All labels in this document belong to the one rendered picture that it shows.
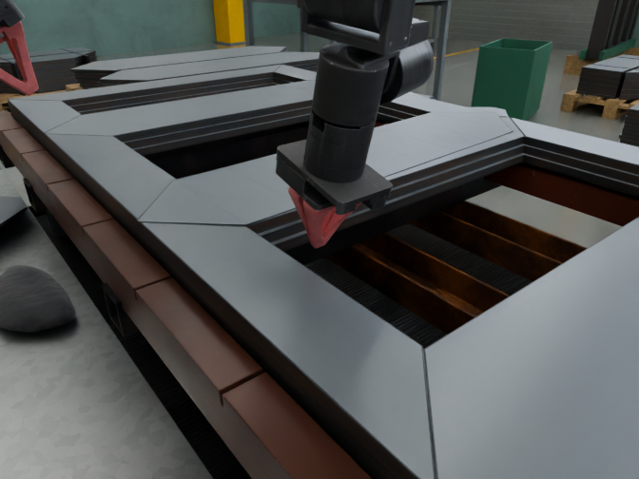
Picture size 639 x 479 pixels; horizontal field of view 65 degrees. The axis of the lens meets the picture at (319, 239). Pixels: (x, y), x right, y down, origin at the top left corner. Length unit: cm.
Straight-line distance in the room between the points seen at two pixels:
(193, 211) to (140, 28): 798
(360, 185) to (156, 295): 23
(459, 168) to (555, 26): 836
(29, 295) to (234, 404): 48
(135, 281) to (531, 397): 39
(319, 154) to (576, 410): 27
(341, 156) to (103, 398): 39
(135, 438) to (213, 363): 19
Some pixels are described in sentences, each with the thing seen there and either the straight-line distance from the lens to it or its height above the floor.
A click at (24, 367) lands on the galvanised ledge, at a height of 68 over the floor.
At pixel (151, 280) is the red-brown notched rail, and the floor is 83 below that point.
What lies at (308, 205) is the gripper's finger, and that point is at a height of 92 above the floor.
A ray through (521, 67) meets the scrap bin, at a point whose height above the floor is 45.
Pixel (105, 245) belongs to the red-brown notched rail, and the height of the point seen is 83.
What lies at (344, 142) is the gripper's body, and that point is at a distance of 43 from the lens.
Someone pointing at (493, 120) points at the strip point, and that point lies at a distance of 104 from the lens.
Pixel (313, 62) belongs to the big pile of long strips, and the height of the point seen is 84.
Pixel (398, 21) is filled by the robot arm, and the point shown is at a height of 108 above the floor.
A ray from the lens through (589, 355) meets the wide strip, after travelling 44.
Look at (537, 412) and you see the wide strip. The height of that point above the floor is 86.
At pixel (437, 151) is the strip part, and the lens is 84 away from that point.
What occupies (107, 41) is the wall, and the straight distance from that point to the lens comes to 833.
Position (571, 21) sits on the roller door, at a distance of 906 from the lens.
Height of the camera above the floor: 111
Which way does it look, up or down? 28 degrees down
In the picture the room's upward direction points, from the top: straight up
